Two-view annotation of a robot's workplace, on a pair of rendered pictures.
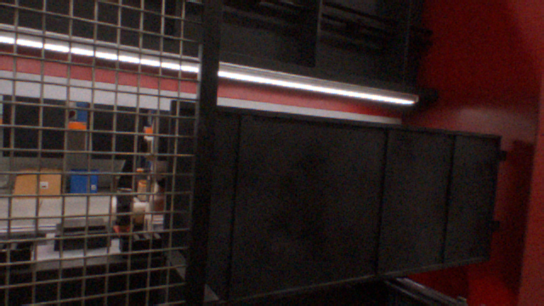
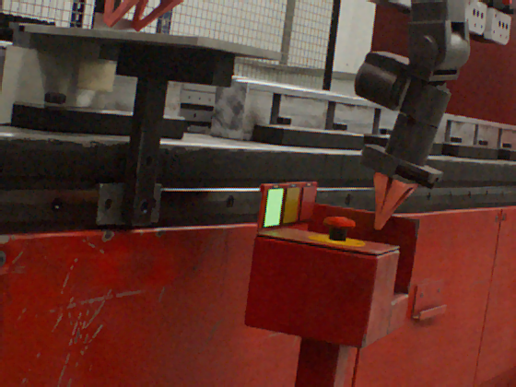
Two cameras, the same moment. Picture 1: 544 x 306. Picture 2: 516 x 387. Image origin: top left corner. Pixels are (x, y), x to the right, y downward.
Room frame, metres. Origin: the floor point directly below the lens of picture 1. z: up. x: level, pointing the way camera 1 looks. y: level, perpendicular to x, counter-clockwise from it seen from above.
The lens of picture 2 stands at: (2.66, -0.26, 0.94)
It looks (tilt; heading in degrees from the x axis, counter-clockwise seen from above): 3 degrees down; 149
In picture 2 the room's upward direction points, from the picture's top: 7 degrees clockwise
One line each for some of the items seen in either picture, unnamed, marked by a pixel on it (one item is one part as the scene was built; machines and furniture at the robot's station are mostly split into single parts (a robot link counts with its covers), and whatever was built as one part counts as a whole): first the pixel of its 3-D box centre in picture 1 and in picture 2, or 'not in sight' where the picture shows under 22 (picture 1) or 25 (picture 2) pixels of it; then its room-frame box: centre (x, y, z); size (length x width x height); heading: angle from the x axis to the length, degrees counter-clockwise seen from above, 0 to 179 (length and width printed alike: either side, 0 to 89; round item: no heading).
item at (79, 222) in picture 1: (82, 224); not in sight; (0.97, 0.49, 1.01); 0.26 x 0.12 x 0.05; 30
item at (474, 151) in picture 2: not in sight; (469, 151); (0.69, 1.42, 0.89); 0.30 x 0.05 x 0.03; 120
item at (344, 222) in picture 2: not in sight; (338, 231); (1.54, 0.49, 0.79); 0.04 x 0.04 x 0.04
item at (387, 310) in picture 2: not in sight; (337, 260); (1.50, 0.53, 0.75); 0.20 x 0.16 x 0.18; 129
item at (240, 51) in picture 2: not in sight; (150, 41); (1.46, 0.25, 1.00); 0.26 x 0.18 x 0.01; 30
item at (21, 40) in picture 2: not in sight; (72, 44); (1.32, 0.19, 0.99); 0.20 x 0.03 x 0.03; 120
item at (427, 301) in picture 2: not in sight; (431, 299); (0.96, 1.14, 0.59); 0.15 x 0.02 x 0.07; 120
